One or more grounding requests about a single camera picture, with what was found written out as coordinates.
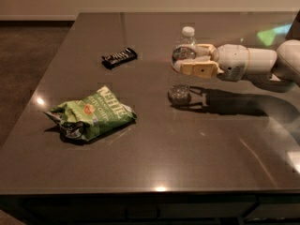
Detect black candy bar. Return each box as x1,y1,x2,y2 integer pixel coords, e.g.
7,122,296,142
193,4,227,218
102,48,138,69

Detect clear plastic water bottle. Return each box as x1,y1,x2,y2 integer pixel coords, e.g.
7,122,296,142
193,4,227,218
172,26,198,72

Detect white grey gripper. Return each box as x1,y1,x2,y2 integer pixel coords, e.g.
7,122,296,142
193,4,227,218
180,44,249,82

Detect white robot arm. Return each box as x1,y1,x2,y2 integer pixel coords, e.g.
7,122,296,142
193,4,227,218
172,12,300,93

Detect green kettle chips bag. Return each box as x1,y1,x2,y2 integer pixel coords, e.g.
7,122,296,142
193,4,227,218
45,85,137,142

